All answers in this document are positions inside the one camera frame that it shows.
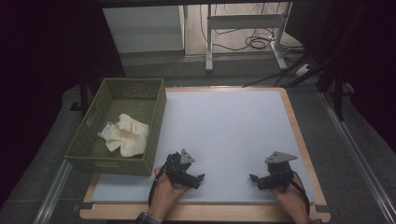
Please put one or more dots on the black tape piece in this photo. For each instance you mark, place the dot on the black tape piece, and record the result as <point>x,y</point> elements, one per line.
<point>83,206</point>
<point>322,208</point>

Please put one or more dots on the white power strip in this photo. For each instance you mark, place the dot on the white power strip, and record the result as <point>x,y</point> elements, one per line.
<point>303,70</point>

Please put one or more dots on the aluminium rail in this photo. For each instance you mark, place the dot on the aluminium rail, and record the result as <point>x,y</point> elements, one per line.
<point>358,155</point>
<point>53,193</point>

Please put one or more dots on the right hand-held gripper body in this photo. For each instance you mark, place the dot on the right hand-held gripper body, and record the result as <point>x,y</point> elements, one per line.
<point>281,174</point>

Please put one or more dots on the person's right hand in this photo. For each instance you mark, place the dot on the person's right hand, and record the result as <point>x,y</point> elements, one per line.
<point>294,202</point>

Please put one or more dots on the white metal desk frame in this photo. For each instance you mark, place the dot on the white metal desk frame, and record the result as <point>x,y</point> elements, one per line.
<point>243,21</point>

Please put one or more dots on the cream patterned cloth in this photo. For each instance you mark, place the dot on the cream patterned cloth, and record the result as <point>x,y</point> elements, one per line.
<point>129,135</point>

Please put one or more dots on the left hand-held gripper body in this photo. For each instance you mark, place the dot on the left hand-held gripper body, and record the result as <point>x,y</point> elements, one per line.
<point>176,168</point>

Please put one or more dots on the black tripod stand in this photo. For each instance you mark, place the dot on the black tripod stand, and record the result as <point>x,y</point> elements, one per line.
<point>337,87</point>

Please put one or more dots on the black metal stand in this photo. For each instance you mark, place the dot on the black metal stand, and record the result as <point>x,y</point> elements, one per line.
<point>83,96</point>

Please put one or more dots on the white cabinet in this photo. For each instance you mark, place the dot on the white cabinet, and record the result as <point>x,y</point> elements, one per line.
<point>143,28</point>

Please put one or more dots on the green woven plastic basket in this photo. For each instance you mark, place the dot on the green woven plastic basket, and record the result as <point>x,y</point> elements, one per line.
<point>93,146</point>

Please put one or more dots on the person's left hand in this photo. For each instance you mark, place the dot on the person's left hand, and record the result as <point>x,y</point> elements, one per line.
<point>165,196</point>

